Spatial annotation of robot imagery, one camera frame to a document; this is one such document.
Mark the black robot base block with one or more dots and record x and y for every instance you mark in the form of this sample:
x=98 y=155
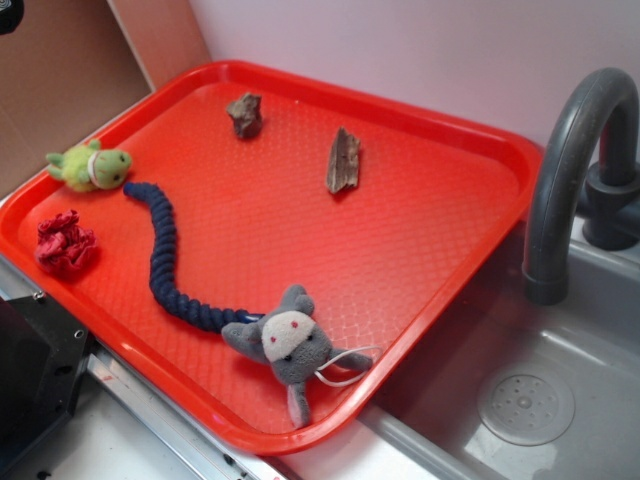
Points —
x=44 y=354

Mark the red plastic tray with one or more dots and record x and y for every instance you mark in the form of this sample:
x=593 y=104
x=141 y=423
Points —
x=436 y=195

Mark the long brown wood piece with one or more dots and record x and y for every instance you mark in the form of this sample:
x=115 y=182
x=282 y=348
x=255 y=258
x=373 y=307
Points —
x=343 y=164

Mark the grey plush mouse toy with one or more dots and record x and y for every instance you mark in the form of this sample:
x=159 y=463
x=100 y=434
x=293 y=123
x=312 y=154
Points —
x=297 y=350

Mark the small brown wood chunk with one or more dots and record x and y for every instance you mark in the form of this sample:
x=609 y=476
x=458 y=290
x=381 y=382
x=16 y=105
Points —
x=246 y=115

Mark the grey plastic sink basin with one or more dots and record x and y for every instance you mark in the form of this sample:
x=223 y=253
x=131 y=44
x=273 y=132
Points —
x=501 y=388

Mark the green plush toy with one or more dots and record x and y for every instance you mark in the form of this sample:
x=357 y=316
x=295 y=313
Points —
x=88 y=167

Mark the red scrunched cloth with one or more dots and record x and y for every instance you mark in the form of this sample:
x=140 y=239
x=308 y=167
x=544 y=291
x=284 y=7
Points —
x=63 y=246

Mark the grey toy faucet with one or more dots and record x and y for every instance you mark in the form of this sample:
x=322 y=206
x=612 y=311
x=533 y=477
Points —
x=590 y=169

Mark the brown cardboard panel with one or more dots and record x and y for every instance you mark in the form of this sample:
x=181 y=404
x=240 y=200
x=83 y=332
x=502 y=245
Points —
x=71 y=66

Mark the aluminium rail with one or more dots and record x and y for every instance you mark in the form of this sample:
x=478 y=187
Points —
x=124 y=429

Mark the black camera object corner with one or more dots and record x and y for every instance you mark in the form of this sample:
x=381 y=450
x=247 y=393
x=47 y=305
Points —
x=11 y=15

